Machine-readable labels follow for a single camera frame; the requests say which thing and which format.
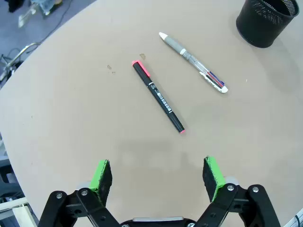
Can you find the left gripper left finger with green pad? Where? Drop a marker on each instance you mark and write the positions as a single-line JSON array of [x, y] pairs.
[[100, 179]]

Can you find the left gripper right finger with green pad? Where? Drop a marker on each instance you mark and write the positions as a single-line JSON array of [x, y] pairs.
[[213, 177]]

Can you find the black pen with pink cap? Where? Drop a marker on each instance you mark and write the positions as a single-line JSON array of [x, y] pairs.
[[158, 94]]

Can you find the black mesh pen holder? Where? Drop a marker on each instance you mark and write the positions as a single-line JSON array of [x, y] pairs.
[[260, 26]]

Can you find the chrome metal frame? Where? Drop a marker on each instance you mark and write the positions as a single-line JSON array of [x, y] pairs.
[[16, 58]]

